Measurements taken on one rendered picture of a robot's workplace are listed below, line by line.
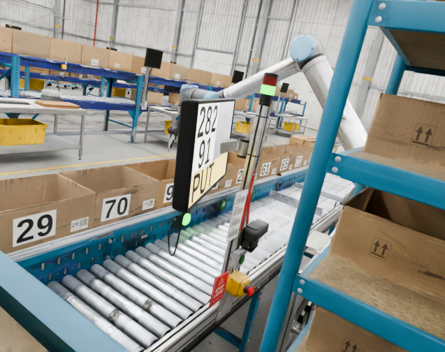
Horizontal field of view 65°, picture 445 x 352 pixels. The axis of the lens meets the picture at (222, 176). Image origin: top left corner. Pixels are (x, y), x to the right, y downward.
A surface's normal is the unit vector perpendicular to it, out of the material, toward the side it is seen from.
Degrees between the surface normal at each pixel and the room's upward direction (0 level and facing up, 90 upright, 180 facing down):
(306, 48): 84
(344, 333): 91
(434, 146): 91
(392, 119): 90
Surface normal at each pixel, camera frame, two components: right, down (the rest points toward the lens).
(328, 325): -0.56, 0.12
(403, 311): 0.19, -0.95
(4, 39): 0.83, 0.29
